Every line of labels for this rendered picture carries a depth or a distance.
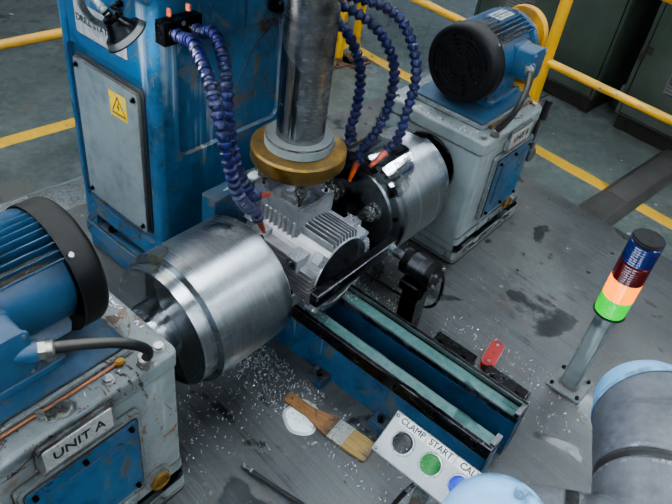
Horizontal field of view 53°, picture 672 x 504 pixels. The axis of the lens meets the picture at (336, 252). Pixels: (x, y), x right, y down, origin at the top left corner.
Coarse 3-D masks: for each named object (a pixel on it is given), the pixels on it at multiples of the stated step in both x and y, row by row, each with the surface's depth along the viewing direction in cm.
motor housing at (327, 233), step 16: (256, 224) 134; (272, 224) 133; (320, 224) 130; (336, 224) 131; (272, 240) 131; (288, 240) 131; (304, 240) 130; (320, 240) 128; (336, 240) 127; (352, 240) 138; (368, 240) 138; (336, 256) 143; (352, 256) 141; (288, 272) 129; (304, 272) 127; (320, 272) 127; (336, 272) 142; (304, 288) 129
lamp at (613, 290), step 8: (608, 280) 128; (608, 288) 128; (616, 288) 126; (624, 288) 125; (632, 288) 125; (640, 288) 126; (608, 296) 128; (616, 296) 127; (624, 296) 126; (632, 296) 126; (624, 304) 127
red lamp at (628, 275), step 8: (616, 264) 126; (624, 264) 123; (616, 272) 125; (624, 272) 123; (632, 272) 122; (640, 272) 122; (648, 272) 122; (616, 280) 125; (624, 280) 124; (632, 280) 123; (640, 280) 123
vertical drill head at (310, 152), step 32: (288, 0) 106; (320, 0) 104; (288, 32) 108; (320, 32) 107; (288, 64) 112; (320, 64) 111; (288, 96) 115; (320, 96) 115; (288, 128) 119; (320, 128) 120; (256, 160) 122; (288, 160) 120; (320, 160) 122
